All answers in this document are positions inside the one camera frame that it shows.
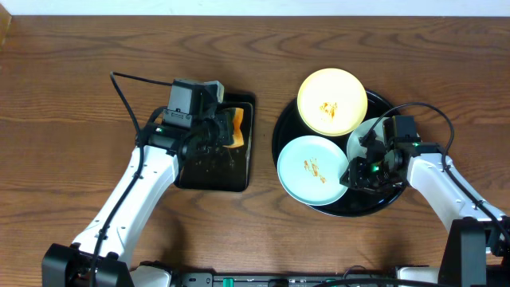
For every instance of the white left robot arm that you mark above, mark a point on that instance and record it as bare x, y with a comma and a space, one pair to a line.
101, 254

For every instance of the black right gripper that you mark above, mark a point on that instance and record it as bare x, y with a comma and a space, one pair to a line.
358, 181

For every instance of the light blue plate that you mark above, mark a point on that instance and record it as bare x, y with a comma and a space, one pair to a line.
309, 169

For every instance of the orange green scrub sponge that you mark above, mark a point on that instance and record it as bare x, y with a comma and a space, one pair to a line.
238, 140

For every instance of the black rectangular tray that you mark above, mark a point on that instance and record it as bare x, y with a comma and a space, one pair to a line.
224, 169

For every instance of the yellow plate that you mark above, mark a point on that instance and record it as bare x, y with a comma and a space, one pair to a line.
332, 102

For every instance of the black round tray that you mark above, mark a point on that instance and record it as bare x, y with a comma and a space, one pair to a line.
353, 203

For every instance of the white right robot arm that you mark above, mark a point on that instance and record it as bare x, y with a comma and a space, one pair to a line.
477, 248

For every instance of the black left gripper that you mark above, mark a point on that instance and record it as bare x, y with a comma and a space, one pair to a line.
222, 130

